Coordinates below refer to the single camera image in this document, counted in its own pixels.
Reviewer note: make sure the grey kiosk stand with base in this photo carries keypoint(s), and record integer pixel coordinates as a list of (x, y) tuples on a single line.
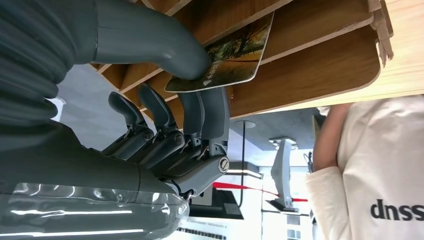
[(283, 172)]

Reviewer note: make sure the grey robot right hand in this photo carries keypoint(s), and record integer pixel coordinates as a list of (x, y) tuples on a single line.
[(82, 185)]

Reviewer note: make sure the person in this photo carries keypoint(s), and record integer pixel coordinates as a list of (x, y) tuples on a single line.
[(381, 165)]

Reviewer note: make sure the stanchion pole with round base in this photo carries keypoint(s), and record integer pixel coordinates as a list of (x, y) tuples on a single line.
[(243, 159)]

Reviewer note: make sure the red barrier belt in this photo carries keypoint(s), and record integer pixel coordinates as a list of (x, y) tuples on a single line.
[(232, 186)]

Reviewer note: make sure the wooden slotted card holder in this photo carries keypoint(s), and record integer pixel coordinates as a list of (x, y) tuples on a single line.
[(314, 66)]

